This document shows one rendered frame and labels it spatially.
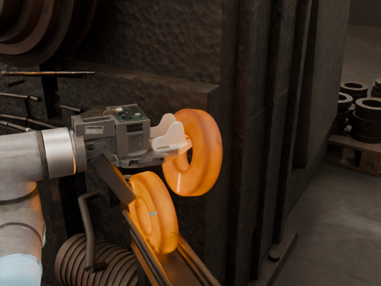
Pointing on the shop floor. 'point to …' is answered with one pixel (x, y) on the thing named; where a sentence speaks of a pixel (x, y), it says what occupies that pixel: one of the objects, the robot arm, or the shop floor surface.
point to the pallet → (358, 127)
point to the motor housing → (62, 257)
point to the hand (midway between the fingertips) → (190, 143)
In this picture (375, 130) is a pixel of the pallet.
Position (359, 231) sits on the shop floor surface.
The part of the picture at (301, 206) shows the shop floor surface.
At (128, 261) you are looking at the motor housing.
